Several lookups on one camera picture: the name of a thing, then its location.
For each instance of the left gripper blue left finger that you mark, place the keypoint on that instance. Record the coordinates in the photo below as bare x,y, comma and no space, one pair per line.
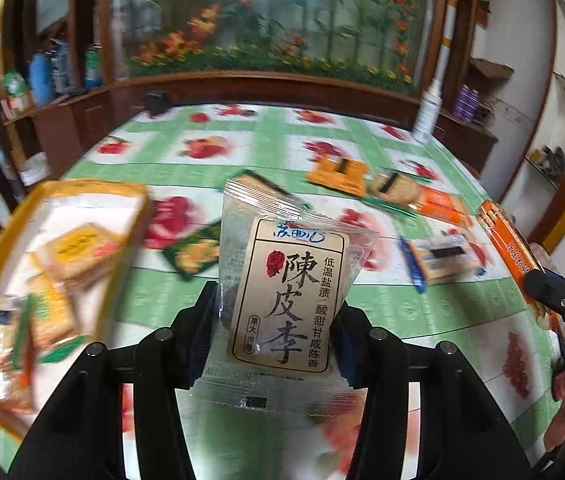
78,433

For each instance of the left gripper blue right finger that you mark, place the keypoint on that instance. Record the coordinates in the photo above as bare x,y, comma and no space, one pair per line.
463,432

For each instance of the WEIDAN yellow cracker pack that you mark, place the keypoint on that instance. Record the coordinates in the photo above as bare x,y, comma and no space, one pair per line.
54,326

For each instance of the white blue cracker pack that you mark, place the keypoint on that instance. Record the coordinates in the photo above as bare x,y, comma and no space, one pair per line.
442,259

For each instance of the brown barcode cracker pack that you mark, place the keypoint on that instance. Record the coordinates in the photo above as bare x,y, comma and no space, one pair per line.
443,206

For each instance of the yellow red cracker pack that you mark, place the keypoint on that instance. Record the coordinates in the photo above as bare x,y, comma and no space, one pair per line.
81,256

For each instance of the dark green beef biscuit packet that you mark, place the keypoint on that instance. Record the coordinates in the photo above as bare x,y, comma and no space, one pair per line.
195,253

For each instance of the round cracker green pack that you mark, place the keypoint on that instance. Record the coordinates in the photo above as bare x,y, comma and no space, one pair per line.
394,192

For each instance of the clear dried plum packet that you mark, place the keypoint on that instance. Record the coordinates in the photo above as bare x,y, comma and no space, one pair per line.
285,270

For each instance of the orange snack pack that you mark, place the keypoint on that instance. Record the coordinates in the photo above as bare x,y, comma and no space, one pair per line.
344,175

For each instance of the long green cracker pack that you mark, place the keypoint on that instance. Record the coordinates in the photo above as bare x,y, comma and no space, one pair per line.
252,178

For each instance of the orange sandwich cracker pack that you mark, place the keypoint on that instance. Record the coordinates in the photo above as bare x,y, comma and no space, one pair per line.
515,252

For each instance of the yellow rimmed white tray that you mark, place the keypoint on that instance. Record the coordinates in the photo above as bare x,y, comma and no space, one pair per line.
52,209

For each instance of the purple bottles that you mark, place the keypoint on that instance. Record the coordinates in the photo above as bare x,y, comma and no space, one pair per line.
466,104

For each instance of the white spray bottle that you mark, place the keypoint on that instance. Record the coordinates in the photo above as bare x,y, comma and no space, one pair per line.
428,113

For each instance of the wooden side cabinet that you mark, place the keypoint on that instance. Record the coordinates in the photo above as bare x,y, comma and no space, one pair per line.
67,128

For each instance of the small black cup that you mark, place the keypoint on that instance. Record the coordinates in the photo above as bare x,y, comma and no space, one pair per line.
156,103

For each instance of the floral glass partition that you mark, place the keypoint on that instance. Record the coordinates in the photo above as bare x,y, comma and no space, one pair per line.
381,43

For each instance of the green snack bag on shelf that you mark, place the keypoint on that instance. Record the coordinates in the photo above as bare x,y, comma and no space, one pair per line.
14,83

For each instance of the blue thermos bottle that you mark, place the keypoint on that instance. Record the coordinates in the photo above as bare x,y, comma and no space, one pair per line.
42,85

